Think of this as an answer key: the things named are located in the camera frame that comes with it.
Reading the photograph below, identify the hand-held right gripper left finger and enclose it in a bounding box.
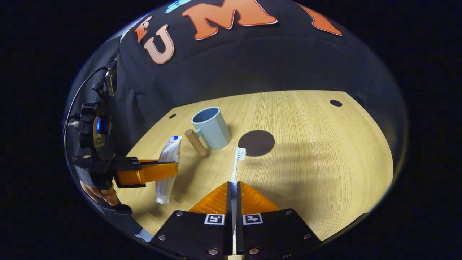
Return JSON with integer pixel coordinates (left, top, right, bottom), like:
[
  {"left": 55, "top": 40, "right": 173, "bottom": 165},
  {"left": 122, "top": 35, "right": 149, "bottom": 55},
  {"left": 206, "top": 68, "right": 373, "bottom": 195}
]
[{"left": 150, "top": 181, "right": 233, "bottom": 260}]

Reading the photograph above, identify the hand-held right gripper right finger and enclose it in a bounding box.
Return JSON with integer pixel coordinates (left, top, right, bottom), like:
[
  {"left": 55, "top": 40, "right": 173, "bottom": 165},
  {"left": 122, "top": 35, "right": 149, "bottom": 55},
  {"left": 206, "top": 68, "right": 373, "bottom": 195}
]
[{"left": 236, "top": 181, "right": 322, "bottom": 260}]

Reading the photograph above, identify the white toothpaste tube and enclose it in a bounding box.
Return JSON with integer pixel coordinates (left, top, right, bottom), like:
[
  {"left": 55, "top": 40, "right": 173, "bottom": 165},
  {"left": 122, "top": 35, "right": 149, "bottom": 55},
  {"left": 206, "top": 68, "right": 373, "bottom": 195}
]
[{"left": 155, "top": 135, "right": 183, "bottom": 205}]

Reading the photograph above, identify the white toothbrush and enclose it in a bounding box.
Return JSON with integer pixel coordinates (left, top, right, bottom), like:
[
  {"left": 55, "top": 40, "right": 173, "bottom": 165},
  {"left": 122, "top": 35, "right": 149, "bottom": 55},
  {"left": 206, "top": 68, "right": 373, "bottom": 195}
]
[{"left": 230, "top": 147, "right": 247, "bottom": 226}]

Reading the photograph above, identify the light blue cup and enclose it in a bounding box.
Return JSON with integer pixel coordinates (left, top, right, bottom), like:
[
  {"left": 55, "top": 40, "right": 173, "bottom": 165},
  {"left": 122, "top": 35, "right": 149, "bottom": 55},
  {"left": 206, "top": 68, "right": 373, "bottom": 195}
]
[{"left": 184, "top": 107, "right": 231, "bottom": 156}]

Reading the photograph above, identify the dark round coaster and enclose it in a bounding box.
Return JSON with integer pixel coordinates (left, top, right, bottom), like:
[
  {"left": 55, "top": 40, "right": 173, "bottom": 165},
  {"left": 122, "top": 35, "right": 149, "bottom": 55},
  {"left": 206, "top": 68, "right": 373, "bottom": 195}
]
[{"left": 238, "top": 130, "right": 275, "bottom": 157}]

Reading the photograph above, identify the wooden desktop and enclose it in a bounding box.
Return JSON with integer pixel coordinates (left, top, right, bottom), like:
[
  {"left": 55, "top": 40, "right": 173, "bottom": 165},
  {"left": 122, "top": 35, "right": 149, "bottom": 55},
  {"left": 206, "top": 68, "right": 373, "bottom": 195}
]
[{"left": 115, "top": 90, "right": 394, "bottom": 260}]

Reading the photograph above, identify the black cable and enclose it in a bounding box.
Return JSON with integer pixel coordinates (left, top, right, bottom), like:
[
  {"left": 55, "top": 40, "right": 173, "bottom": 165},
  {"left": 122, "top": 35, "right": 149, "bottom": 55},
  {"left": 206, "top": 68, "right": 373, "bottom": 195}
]
[{"left": 64, "top": 66, "right": 109, "bottom": 139}]

